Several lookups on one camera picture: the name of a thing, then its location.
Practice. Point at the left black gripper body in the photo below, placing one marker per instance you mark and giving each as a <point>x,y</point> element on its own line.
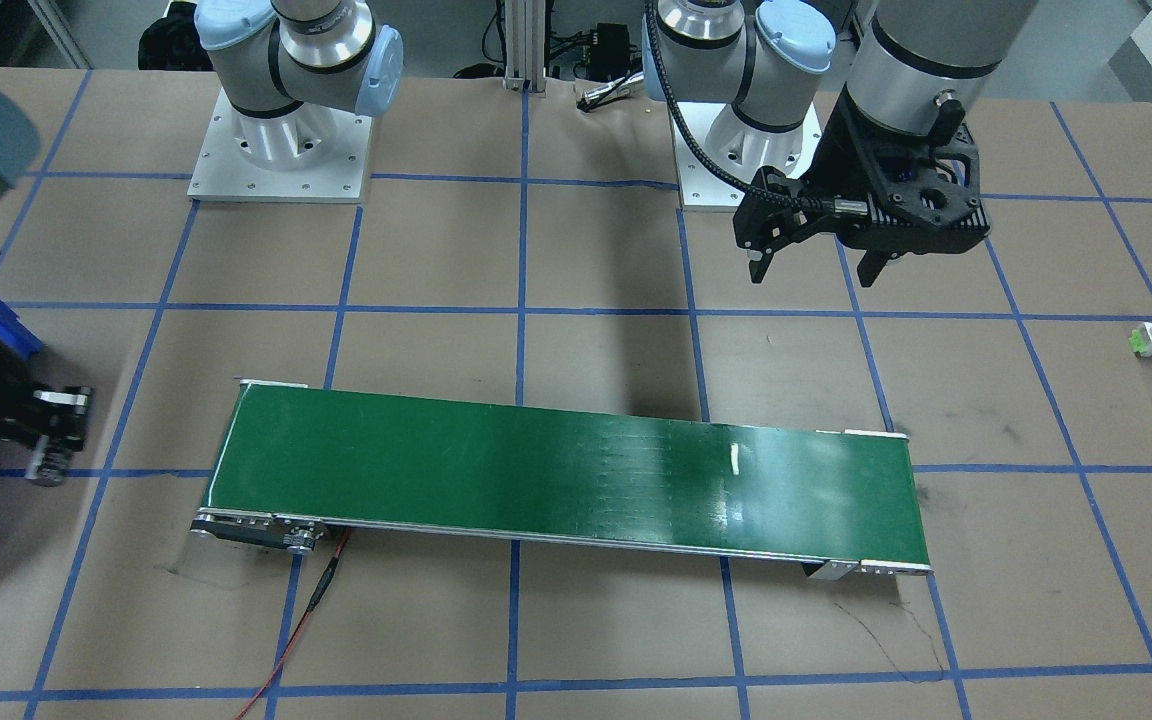
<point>829,158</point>

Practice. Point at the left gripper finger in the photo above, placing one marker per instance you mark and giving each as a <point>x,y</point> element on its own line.
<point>871,264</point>
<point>759,263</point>

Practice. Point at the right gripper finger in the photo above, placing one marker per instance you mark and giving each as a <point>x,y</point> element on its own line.
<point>50,461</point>

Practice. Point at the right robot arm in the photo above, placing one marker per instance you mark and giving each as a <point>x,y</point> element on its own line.
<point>300,82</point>

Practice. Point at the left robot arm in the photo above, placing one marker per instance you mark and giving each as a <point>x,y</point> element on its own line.
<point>767,64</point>

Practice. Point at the green conveyor belt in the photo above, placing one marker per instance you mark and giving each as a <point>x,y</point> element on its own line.
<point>295,460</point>

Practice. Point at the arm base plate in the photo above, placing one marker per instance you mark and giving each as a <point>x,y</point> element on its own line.
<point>313,154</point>
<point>739,150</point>

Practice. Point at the aluminium frame post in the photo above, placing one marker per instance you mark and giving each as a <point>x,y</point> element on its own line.
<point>525,24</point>

